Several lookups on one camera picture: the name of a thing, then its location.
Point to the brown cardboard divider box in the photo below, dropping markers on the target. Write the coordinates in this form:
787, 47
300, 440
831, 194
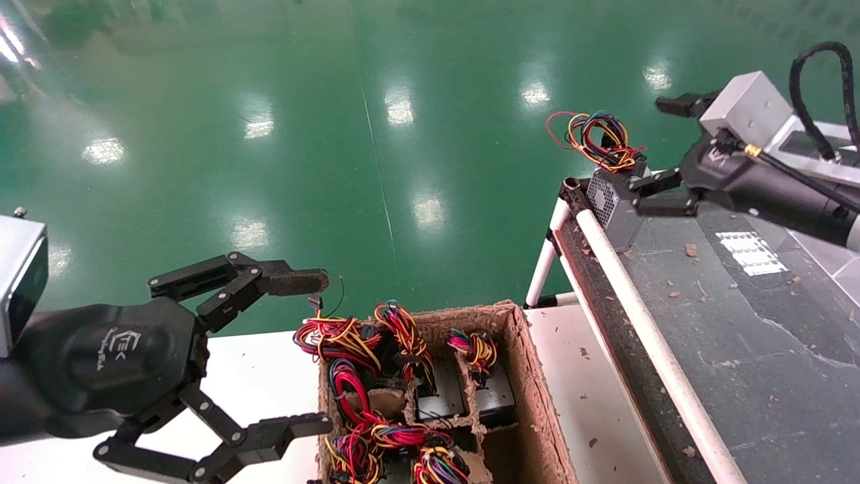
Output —
537, 403

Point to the white frame leg pipe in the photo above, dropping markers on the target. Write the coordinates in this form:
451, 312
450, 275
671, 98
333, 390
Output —
545, 262

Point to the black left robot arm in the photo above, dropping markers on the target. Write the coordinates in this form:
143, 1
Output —
13, 403

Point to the grey metal power supply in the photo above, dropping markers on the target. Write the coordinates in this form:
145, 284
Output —
440, 403

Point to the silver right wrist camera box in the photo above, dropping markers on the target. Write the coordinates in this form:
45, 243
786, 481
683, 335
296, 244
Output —
746, 107

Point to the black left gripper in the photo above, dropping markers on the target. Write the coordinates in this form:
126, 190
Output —
121, 356

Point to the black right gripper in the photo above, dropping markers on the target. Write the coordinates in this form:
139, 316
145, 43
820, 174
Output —
725, 178

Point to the black conveyor belt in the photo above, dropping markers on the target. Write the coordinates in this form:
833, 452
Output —
772, 376

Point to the white printed label sticker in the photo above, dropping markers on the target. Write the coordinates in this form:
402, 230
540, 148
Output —
749, 252

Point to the black pipe clamp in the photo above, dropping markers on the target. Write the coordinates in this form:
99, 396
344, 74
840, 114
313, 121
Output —
552, 240

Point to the white conveyor edge pipe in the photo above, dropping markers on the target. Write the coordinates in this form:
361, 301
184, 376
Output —
658, 349

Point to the short white frame crossbar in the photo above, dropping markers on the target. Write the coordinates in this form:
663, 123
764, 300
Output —
564, 299

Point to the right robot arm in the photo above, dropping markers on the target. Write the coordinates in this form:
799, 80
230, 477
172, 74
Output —
854, 232

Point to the black pipe corner connector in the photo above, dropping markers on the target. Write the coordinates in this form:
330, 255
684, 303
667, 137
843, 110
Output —
574, 195

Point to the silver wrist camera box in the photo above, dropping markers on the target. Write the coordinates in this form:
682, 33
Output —
746, 107
20, 282

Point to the small brown cardboard scrap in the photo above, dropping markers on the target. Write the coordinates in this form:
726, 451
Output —
691, 250

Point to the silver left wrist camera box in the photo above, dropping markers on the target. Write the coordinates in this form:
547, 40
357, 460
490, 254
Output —
20, 282

